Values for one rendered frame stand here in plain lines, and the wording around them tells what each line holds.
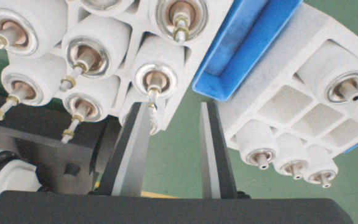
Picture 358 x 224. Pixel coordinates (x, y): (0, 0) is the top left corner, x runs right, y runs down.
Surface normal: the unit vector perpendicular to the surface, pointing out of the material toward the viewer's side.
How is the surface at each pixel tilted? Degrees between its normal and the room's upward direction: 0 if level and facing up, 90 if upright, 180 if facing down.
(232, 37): 0
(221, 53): 0
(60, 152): 45
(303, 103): 90
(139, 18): 0
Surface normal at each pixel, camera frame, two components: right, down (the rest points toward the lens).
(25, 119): 0.33, -0.69
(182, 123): -0.03, 0.67
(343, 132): -0.91, -0.33
